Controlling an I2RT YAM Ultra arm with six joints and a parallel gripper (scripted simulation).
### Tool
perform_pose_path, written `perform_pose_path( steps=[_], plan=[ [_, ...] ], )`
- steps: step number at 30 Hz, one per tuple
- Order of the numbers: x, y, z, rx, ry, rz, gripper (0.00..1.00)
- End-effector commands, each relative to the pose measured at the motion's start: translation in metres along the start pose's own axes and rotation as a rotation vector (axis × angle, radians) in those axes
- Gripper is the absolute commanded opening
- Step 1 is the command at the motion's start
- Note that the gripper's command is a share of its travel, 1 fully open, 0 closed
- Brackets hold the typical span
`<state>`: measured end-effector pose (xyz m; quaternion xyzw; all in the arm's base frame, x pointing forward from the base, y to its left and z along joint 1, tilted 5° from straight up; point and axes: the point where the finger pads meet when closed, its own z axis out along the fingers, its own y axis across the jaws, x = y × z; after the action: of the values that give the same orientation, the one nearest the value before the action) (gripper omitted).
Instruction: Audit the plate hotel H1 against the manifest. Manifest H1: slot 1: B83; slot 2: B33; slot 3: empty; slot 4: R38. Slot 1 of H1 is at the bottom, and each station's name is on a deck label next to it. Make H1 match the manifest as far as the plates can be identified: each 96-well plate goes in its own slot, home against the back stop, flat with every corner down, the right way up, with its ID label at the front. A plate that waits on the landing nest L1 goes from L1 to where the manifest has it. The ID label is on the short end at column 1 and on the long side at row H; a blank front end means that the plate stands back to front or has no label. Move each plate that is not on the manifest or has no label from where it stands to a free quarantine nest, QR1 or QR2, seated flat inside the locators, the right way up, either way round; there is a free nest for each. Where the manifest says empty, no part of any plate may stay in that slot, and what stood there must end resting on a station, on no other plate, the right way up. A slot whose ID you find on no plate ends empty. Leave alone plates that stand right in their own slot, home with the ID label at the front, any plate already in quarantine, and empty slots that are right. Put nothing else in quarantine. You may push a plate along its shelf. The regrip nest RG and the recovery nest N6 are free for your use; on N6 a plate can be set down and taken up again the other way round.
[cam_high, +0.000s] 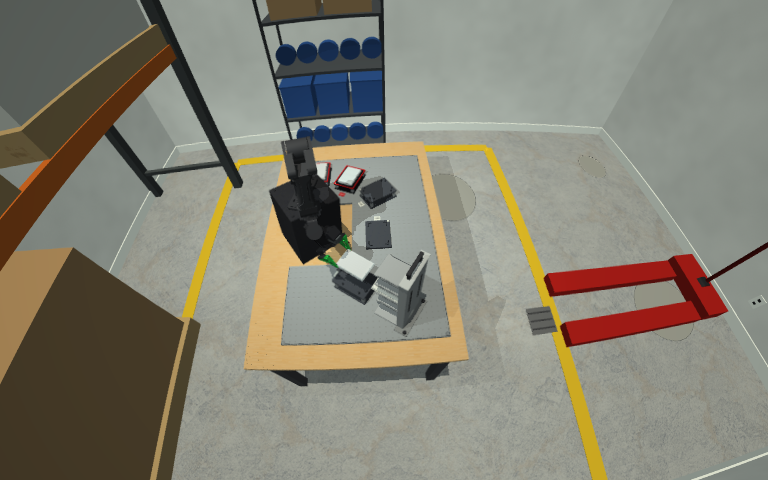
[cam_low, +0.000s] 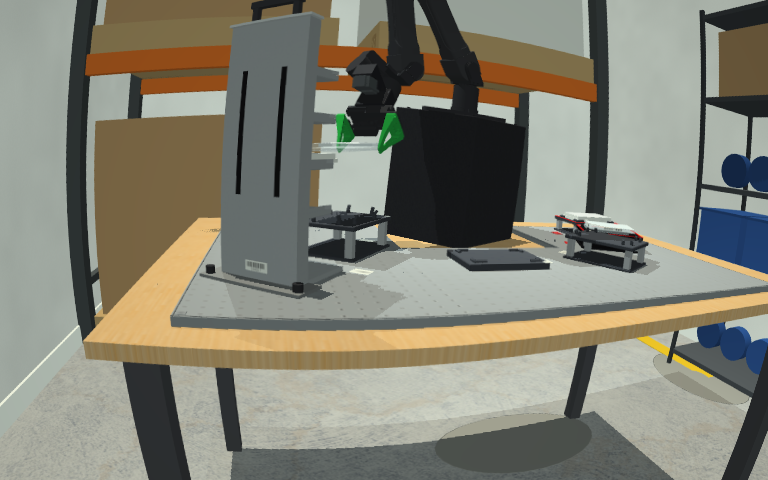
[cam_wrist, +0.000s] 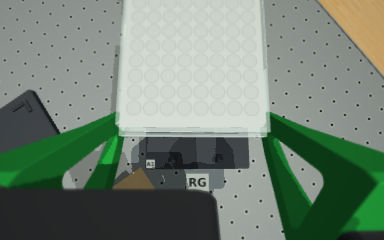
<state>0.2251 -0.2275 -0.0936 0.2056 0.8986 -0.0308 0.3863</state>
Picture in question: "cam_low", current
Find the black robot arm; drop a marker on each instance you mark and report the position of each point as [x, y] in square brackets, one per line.
[460, 64]

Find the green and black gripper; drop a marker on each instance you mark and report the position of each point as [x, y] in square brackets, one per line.
[362, 117]

